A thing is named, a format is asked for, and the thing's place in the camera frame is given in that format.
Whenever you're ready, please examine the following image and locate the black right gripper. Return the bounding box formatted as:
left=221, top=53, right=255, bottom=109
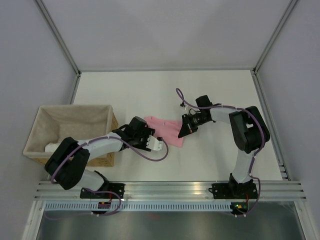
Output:
left=178, top=112, right=209, bottom=138

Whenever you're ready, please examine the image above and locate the pink t shirt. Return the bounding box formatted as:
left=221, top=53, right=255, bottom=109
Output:
left=144, top=116, right=184, bottom=148

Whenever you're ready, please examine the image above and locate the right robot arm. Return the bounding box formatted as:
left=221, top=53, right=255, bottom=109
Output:
left=178, top=94, right=270, bottom=198

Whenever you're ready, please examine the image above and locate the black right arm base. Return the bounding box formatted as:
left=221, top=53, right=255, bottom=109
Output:
left=208, top=182, right=258, bottom=200

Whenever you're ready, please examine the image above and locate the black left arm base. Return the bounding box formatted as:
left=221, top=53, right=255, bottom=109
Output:
left=80, top=182, right=126, bottom=199

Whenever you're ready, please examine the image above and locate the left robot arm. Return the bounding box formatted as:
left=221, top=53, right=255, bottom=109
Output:
left=44, top=116, right=156, bottom=198

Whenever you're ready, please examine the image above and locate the wicker basket with liner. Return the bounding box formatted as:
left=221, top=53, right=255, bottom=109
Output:
left=23, top=104, right=119, bottom=165

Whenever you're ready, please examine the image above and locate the rolled white t shirt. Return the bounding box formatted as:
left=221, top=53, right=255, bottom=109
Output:
left=44, top=142, right=61, bottom=153

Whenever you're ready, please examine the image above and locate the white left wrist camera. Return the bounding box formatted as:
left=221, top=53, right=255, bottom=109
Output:
left=146, top=135, right=164, bottom=151

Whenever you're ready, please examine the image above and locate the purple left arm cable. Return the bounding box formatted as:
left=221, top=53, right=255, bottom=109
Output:
left=49, top=136, right=170, bottom=216

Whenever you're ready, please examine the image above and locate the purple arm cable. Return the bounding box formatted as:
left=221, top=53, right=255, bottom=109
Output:
left=49, top=136, right=170, bottom=216
left=175, top=87, right=266, bottom=218

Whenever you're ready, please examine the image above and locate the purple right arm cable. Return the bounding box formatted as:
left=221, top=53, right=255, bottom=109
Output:
left=175, top=87, right=266, bottom=218

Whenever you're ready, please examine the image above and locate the aluminium frame post right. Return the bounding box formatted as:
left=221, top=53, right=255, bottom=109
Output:
left=252, top=0, right=300, bottom=75

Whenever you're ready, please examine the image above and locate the aluminium frame post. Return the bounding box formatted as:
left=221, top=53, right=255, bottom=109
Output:
left=33, top=0, right=81, bottom=76
left=252, top=0, right=300, bottom=75

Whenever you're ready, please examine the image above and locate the aluminium frame rail back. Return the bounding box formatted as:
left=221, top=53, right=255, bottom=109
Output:
left=80, top=66, right=255, bottom=73

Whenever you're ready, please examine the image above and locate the white slotted cable duct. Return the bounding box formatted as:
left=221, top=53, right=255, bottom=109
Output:
left=44, top=201, right=247, bottom=212

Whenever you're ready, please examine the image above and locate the aluminium mounting rail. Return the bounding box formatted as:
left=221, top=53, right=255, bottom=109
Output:
left=33, top=180, right=307, bottom=202

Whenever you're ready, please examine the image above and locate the aluminium frame post left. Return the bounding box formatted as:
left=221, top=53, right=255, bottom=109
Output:
left=33, top=0, right=81, bottom=76

